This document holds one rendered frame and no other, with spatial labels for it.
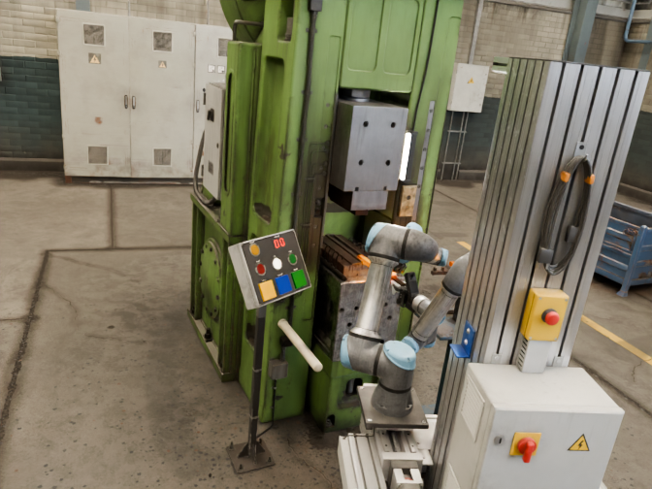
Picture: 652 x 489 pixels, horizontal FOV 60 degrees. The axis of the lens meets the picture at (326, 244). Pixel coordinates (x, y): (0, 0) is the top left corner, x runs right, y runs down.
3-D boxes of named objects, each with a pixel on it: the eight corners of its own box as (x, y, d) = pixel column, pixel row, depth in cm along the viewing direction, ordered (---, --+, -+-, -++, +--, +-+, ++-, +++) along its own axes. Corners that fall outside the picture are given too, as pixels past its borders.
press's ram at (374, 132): (410, 190, 283) (423, 109, 270) (343, 191, 266) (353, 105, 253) (369, 171, 318) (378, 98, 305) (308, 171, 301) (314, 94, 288)
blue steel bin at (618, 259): (674, 289, 581) (696, 223, 557) (623, 297, 546) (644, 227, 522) (580, 248, 681) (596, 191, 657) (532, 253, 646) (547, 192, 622)
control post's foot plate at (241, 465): (277, 465, 283) (278, 450, 280) (235, 475, 273) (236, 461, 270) (263, 439, 301) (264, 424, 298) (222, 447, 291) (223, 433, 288)
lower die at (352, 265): (375, 275, 292) (378, 259, 289) (342, 277, 283) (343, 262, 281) (340, 246, 327) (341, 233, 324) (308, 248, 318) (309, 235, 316)
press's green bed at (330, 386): (381, 422, 324) (393, 351, 309) (323, 436, 308) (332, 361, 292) (338, 371, 370) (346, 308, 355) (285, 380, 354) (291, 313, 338)
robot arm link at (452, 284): (477, 275, 203) (412, 363, 228) (489, 268, 211) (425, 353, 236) (452, 255, 207) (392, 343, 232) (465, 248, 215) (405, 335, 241)
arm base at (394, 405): (416, 417, 196) (421, 394, 193) (374, 416, 195) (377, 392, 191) (407, 392, 210) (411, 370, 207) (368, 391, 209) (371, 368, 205)
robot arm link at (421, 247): (440, 233, 194) (450, 245, 241) (409, 226, 197) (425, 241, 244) (434, 265, 194) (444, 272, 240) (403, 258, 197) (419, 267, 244)
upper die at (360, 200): (385, 209, 280) (388, 190, 277) (350, 211, 272) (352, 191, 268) (346, 187, 315) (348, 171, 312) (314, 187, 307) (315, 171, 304)
